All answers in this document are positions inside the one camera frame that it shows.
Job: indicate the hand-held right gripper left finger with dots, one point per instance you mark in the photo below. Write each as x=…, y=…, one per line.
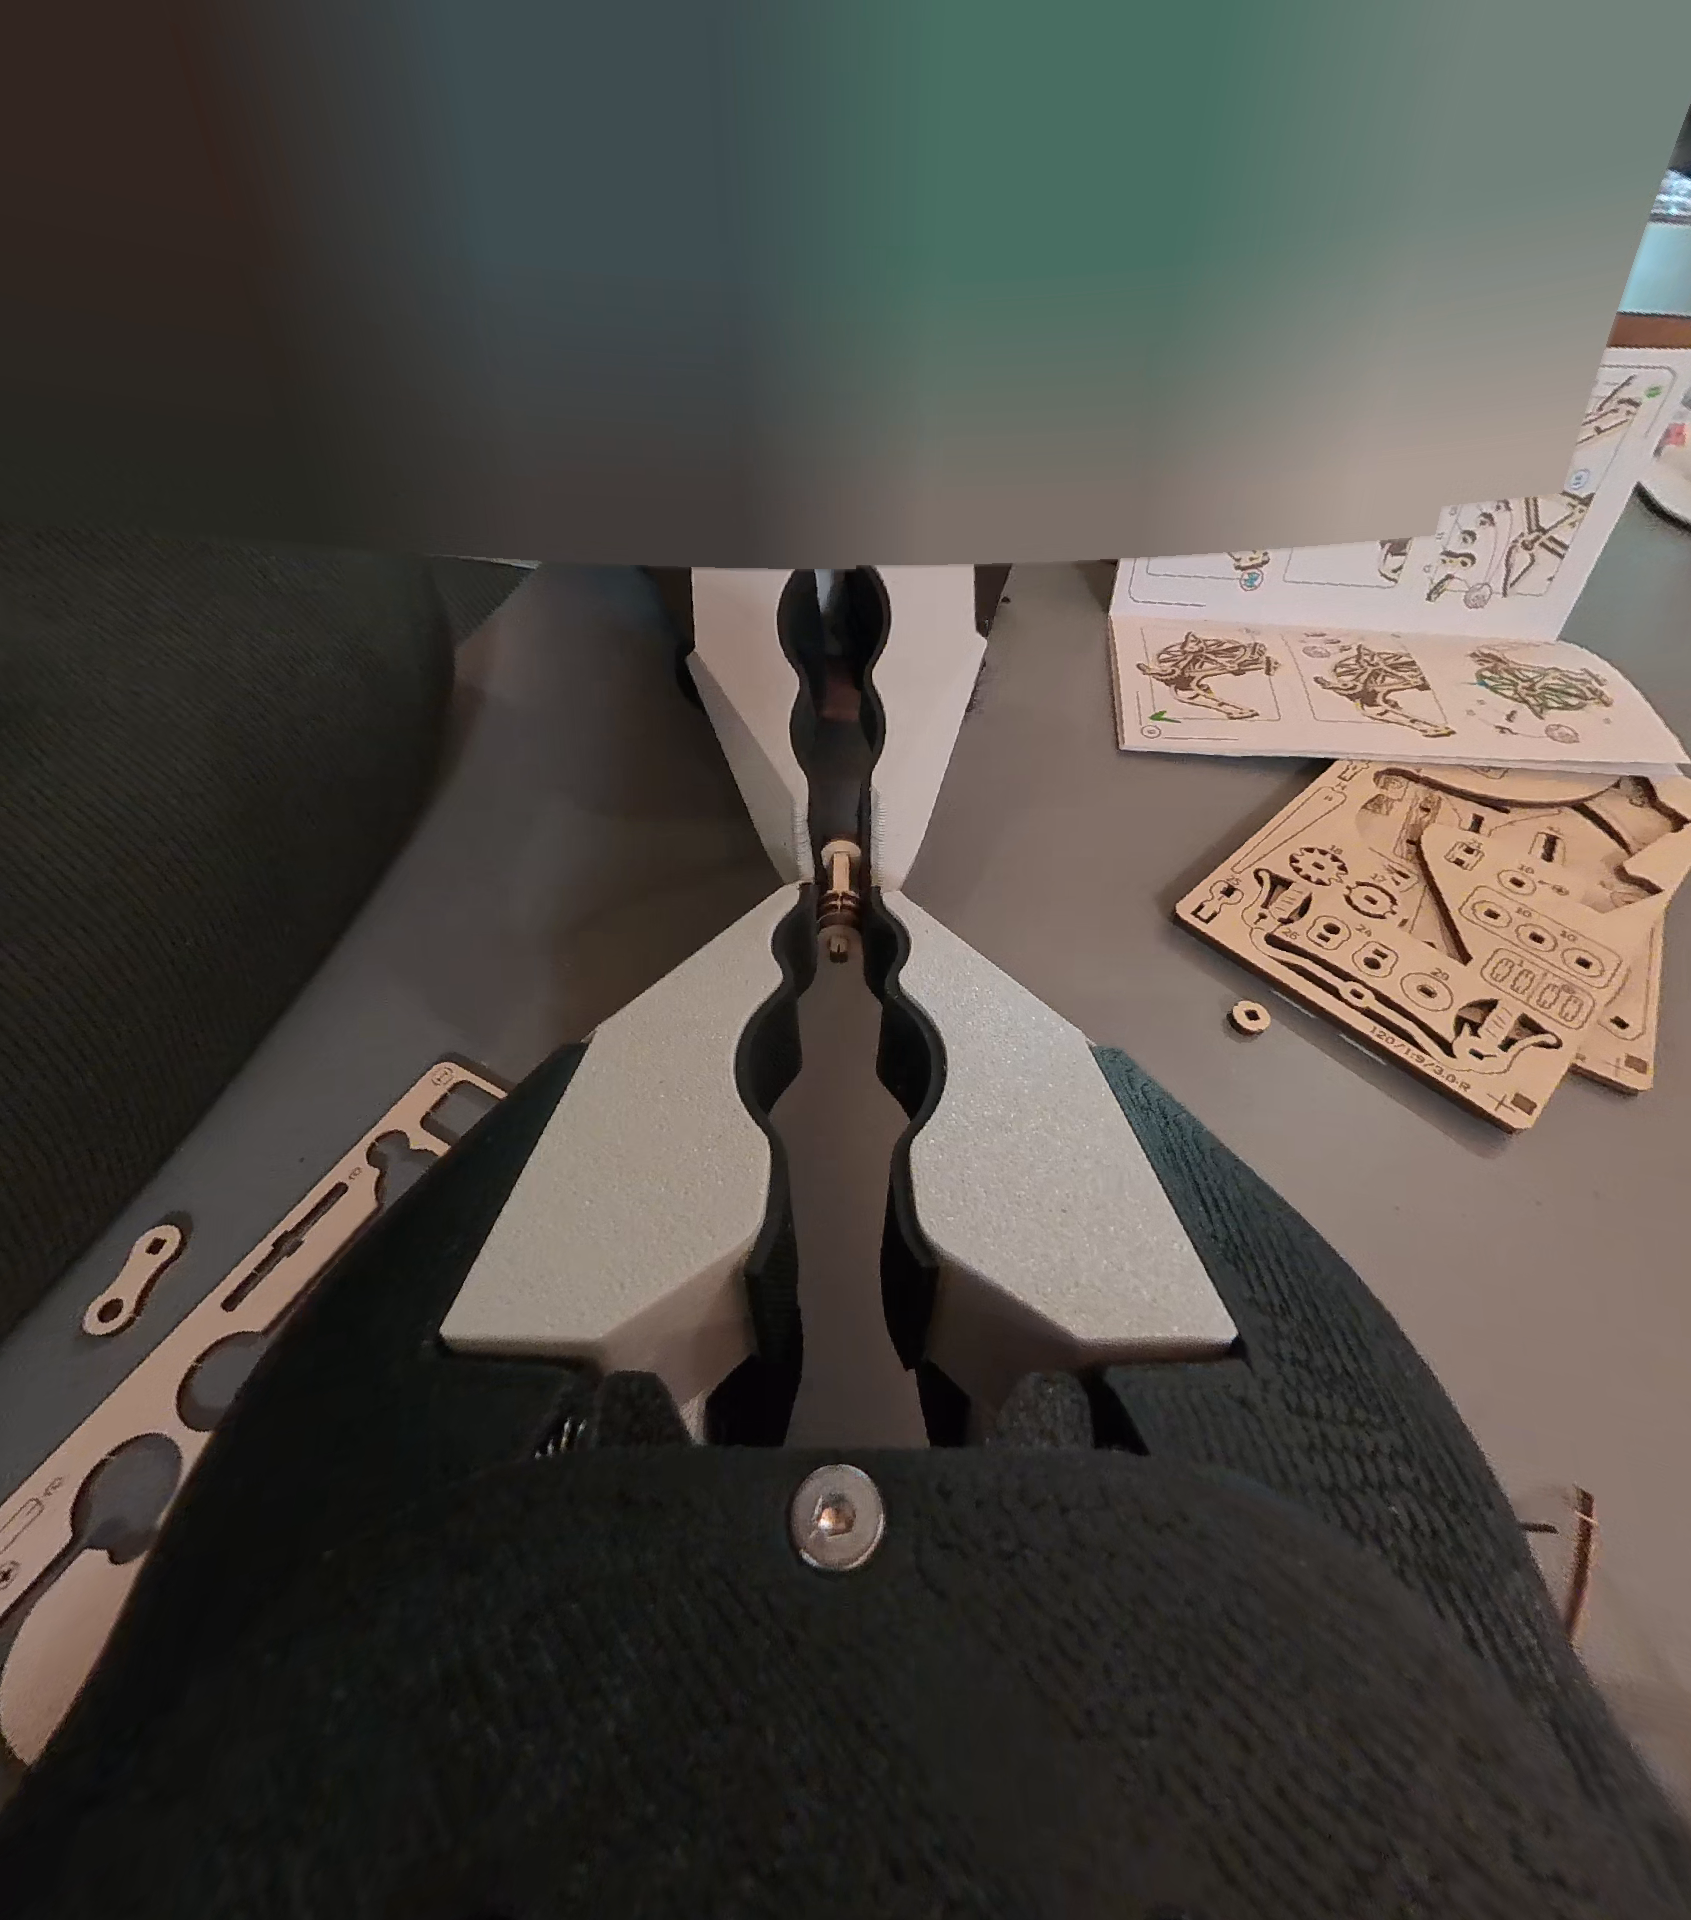
x=636, y=1184

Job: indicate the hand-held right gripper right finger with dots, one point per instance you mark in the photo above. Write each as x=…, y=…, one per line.
x=1069, y=1200

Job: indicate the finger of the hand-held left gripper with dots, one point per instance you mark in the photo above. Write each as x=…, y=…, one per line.
x=927, y=675
x=740, y=691

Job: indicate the small wooden link part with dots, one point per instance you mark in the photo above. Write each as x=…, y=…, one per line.
x=839, y=900

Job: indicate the loose wooden link piece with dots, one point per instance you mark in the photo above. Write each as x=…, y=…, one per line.
x=132, y=1279

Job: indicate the person's left forearm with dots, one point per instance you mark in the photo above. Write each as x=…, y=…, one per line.
x=140, y=931

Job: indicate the large wooden parts sheet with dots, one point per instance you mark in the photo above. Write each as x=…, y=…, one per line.
x=1415, y=931

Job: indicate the small wooden parts sheet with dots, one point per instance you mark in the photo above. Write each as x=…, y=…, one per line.
x=1677, y=900

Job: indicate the paper instruction booklet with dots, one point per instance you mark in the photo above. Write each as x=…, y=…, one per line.
x=1385, y=691

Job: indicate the thin wooden arc piece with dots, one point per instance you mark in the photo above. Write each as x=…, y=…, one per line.
x=1579, y=1560

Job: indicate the emptied wooden sheet frame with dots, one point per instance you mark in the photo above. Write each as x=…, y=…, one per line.
x=50, y=1515

